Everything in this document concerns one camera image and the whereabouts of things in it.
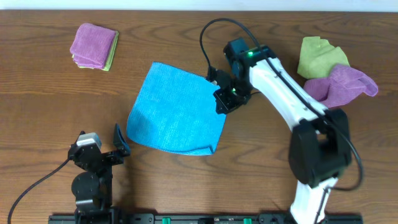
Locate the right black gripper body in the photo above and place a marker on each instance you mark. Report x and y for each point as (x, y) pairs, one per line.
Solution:
(232, 97)

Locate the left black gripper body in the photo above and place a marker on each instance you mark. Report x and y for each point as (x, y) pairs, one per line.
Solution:
(113, 158)

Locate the blue microfiber cloth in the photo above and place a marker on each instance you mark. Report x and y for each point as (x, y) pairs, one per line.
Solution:
(175, 112)

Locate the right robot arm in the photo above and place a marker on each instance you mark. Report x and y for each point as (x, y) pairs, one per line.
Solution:
(318, 155)

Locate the folded green cloth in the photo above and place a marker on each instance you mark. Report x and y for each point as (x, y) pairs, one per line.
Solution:
(107, 66)

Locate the folded purple cloth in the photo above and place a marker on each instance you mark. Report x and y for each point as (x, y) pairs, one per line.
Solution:
(92, 43)

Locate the crumpled green cloth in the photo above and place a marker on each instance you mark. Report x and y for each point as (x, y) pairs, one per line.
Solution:
(318, 57)

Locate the crumpled purple cloth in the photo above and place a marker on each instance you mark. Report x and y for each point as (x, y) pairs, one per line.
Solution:
(342, 86)

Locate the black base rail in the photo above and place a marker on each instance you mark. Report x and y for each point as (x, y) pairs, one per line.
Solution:
(147, 218)

